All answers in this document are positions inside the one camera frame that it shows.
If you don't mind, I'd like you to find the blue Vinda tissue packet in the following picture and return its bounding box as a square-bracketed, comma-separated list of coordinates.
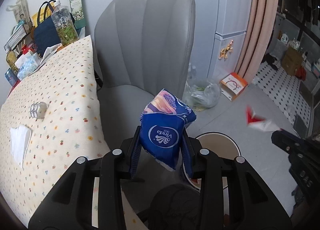
[140, 89, 196, 171]

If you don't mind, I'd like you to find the torn red white carton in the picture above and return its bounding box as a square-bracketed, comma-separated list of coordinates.
[246, 106, 280, 132]

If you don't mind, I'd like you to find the cream round trash bin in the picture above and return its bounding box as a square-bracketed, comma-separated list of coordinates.
[180, 132, 241, 191]

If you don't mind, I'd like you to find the clear plastic garbage bag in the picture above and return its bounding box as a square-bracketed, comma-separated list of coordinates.
[183, 79, 221, 111]

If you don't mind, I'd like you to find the dark trouser knee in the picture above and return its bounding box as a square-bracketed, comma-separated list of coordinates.
[148, 183, 201, 229]

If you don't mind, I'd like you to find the orange white cardboard box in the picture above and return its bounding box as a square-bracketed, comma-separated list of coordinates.
[220, 72, 248, 102]

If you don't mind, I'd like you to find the brown cardboard box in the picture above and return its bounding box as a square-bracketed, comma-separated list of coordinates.
[281, 47, 303, 76]

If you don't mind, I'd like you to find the yellow gecko fridge magnet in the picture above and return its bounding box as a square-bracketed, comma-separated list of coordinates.
[218, 40, 234, 60]

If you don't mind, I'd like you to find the crumpled silver foil pack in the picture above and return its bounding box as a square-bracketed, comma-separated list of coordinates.
[30, 102, 49, 119]

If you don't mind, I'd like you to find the grey upholstered chair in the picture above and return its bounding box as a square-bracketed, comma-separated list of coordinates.
[94, 0, 195, 149]

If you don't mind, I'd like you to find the folded white napkin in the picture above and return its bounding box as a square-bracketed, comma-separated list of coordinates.
[10, 124, 32, 168]

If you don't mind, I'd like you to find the pink curtain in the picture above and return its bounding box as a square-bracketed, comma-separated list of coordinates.
[235, 0, 278, 84]

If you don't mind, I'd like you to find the blue tissue pack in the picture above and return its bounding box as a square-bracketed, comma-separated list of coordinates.
[15, 53, 41, 80]

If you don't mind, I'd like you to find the blue drink can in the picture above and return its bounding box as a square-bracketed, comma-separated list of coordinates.
[5, 68, 20, 87]

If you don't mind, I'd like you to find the navy tote bag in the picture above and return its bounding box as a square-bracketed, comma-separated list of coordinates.
[34, 0, 74, 57]

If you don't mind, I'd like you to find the green tall box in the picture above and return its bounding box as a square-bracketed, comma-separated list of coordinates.
[69, 0, 86, 30]

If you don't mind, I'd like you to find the white refrigerator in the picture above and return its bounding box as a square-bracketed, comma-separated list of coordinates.
[190, 0, 252, 80]

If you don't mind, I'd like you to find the yellow oil bottle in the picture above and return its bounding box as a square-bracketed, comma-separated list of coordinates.
[6, 50, 19, 75]

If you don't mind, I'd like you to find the printed paper gift bag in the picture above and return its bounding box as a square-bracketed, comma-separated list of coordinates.
[5, 0, 31, 23]

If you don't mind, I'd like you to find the wire mesh basket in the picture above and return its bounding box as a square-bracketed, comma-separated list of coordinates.
[4, 24, 29, 51]

